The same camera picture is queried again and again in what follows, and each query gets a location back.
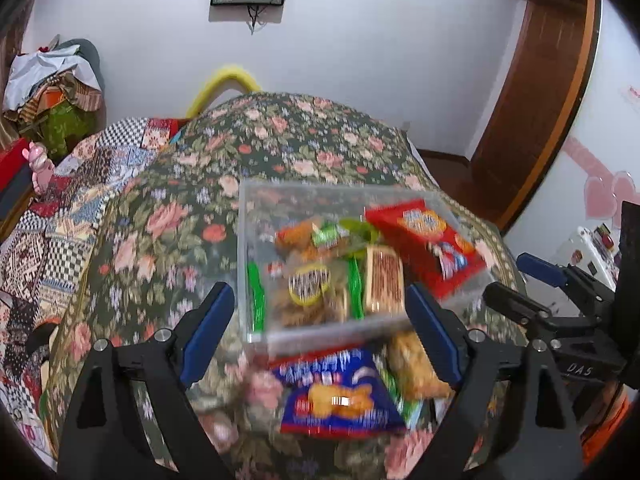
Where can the yellow hoop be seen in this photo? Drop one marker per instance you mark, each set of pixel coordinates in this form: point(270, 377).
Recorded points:
point(225, 77)

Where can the pile of clothes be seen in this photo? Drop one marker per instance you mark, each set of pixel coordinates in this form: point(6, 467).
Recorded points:
point(55, 90)

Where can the orange pastry pack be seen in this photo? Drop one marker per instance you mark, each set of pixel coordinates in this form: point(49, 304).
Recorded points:
point(297, 237)

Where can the red box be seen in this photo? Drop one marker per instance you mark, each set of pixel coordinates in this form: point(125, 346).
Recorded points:
point(12, 165)

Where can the blue snack packet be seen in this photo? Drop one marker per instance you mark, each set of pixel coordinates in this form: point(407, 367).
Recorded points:
point(340, 395)

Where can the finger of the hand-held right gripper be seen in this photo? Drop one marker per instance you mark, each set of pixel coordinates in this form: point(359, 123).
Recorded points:
point(540, 266)
point(515, 305)

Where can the floral bedspread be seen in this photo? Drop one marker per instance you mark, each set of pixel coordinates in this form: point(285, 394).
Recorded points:
point(200, 185)

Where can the red snack packet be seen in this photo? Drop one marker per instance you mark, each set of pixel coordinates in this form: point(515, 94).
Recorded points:
point(430, 247)

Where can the small green packet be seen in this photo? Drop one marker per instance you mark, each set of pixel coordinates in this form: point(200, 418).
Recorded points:
point(410, 412)

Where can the white suitcase with stickers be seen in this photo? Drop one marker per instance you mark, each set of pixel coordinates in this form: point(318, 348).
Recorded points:
point(587, 252)

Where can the white door with pink hearts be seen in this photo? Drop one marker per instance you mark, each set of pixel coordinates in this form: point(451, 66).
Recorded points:
point(610, 125)

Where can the brown square biscuit pack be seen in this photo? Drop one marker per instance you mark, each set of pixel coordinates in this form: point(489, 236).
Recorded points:
point(384, 280)

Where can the clear plastic storage box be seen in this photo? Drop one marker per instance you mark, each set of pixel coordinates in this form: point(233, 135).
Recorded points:
point(260, 240)

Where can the pink toy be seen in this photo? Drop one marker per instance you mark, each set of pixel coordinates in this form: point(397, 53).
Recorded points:
point(41, 167)

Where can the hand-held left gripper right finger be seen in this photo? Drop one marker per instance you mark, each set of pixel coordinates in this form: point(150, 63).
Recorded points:
point(434, 335)

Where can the striped brown curtain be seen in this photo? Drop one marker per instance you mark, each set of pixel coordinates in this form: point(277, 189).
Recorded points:
point(15, 40)

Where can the patchwork quilt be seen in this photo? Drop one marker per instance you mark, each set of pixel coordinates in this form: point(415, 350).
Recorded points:
point(65, 220)

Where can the green-edged cookie bag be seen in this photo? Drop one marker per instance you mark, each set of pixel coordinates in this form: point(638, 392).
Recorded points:
point(310, 295)

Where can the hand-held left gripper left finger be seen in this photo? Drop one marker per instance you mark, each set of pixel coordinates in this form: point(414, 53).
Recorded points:
point(210, 332)

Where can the yellow puffed snack bag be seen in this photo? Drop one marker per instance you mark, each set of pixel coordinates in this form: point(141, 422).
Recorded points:
point(417, 370)

